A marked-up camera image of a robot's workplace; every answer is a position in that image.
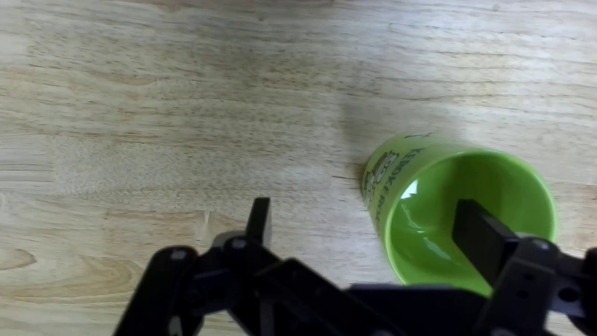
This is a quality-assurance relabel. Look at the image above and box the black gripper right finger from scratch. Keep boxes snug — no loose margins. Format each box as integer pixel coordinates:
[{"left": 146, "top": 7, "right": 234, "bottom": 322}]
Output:
[{"left": 452, "top": 197, "right": 597, "bottom": 336}]

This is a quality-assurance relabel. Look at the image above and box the green mug with print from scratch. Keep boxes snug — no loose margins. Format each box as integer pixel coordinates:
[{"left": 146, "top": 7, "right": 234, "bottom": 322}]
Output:
[{"left": 359, "top": 132, "right": 560, "bottom": 298}]

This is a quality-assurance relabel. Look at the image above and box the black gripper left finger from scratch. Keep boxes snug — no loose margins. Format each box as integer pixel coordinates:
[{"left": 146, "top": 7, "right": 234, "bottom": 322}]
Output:
[{"left": 112, "top": 195, "right": 375, "bottom": 336}]

